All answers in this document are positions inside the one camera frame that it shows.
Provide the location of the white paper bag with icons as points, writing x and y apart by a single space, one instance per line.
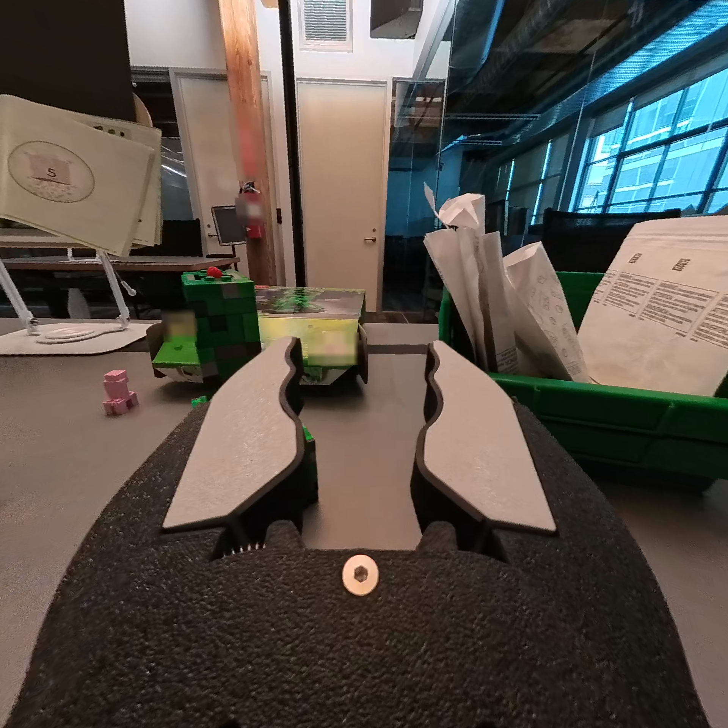
546 307

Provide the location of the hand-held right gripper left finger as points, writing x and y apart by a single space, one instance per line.
250 449

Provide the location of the wooden post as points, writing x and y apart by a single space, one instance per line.
244 85

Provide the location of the large window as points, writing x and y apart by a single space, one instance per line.
654 159

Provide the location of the long wooden desk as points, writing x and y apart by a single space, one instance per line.
170 263

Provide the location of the pink lego pig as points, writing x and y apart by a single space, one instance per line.
118 392

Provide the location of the green lego box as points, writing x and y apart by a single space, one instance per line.
307 307

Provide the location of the green lego body block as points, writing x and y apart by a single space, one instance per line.
227 318

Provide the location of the wall tablet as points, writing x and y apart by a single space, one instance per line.
227 224

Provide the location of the black mesh office chair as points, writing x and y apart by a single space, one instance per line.
574 239

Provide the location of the white book stand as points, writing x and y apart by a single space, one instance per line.
74 335

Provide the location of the frosted glass door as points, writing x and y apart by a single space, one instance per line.
196 153

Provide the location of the large printed white paper bag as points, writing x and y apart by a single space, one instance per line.
660 296

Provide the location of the green plastic bin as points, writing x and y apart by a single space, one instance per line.
614 426

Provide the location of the lego instruction booklet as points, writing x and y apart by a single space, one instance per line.
85 182

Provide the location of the white wall vent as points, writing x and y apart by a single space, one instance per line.
324 23

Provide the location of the crumpled white paper bag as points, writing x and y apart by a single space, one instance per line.
449 256

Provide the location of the narrow white paper bag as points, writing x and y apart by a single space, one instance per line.
497 301

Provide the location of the black wall panel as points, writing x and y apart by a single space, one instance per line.
62 45

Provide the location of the red fire extinguisher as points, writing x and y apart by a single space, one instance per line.
256 231

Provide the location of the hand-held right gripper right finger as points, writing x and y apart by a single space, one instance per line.
483 455

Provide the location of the black floor lamp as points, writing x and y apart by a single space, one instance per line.
287 142

